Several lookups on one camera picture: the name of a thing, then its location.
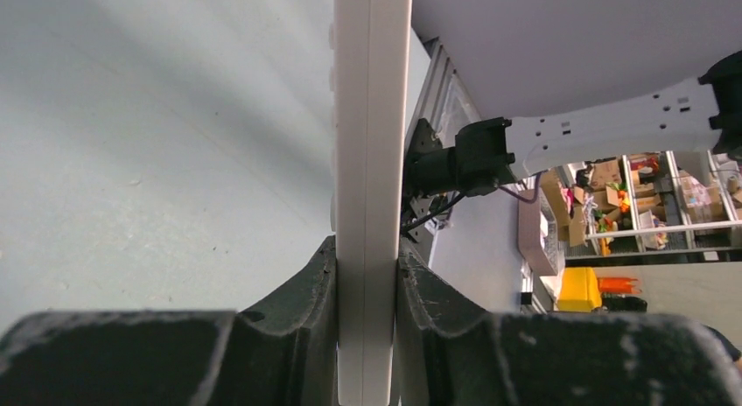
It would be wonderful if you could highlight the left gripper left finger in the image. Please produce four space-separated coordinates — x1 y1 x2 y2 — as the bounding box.
1 237 338 405

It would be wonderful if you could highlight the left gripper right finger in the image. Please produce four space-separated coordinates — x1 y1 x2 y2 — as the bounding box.
395 242 741 405

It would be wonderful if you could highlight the white remote control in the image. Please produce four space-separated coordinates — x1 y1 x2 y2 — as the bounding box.
332 0 411 405

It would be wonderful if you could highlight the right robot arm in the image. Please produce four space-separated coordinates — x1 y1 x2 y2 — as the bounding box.
402 52 741 197

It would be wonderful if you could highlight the yellow bin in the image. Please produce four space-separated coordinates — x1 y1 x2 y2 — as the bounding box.
556 267 602 312

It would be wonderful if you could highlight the storage shelf with boxes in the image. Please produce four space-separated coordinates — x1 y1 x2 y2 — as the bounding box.
539 150 741 267

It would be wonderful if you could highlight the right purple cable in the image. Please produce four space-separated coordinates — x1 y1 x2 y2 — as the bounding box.
498 171 543 205

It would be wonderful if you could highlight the aluminium frame rail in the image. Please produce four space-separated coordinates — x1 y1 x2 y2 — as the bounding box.
404 38 481 158

